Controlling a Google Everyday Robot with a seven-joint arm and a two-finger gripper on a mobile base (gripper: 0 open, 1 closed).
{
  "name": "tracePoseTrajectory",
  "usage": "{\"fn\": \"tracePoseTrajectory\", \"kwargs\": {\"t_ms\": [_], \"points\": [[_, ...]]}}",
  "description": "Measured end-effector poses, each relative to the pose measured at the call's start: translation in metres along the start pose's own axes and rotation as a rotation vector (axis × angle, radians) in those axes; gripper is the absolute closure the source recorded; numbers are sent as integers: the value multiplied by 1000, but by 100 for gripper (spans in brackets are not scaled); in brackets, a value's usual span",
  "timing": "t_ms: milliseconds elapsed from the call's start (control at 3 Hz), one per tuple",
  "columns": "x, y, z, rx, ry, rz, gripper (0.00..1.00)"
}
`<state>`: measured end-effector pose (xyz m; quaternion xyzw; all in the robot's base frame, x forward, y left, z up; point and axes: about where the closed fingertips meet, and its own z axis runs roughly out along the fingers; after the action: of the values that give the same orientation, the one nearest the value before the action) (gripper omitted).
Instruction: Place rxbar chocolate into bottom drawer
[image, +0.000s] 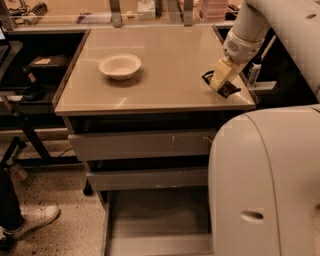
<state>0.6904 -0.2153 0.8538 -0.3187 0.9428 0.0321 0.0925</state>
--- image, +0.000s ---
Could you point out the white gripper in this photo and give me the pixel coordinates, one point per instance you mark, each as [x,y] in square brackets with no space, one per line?
[240,50]

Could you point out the black rxbar chocolate bar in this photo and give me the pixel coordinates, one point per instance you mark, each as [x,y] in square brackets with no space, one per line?
[226,90]

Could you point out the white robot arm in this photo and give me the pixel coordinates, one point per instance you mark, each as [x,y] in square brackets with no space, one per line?
[264,166]

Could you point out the grey top drawer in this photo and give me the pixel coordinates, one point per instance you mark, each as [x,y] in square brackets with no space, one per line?
[145,144]

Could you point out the grey drawer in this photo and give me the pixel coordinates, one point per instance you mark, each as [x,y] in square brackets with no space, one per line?
[148,179]
[145,144]
[157,222]

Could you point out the grey drawer cabinet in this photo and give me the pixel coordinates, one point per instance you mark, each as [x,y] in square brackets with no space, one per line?
[167,93]

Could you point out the grey middle drawer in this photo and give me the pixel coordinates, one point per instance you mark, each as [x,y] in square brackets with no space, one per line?
[148,179]

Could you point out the grey bottom drawer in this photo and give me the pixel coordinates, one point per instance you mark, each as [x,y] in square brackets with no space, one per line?
[157,222]

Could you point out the white glue bottle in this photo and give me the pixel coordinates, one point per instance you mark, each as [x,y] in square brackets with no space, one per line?
[254,71]

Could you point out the stacked pink trays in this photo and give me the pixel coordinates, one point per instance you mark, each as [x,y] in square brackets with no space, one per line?
[212,10]

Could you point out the white box on bench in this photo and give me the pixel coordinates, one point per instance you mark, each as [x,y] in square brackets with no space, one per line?
[146,9]

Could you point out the white paper bowl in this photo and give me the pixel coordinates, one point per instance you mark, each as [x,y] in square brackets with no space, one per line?
[119,67]

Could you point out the black box with label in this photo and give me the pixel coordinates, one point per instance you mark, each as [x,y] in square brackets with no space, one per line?
[49,65]

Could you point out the black round device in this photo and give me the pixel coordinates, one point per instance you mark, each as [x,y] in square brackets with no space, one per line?
[35,91]

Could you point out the black coiled spring tool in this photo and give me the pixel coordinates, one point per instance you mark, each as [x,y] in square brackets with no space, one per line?
[35,14]

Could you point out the white sneaker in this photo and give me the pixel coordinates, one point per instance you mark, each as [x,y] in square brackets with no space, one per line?
[26,222]

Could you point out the black trouser leg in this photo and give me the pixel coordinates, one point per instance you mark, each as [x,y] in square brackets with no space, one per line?
[10,213]

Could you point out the grey metal post right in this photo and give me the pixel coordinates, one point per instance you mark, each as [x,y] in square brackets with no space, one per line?
[188,12]

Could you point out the grey metal post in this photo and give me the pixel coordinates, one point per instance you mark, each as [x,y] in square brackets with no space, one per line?
[116,17]
[188,12]

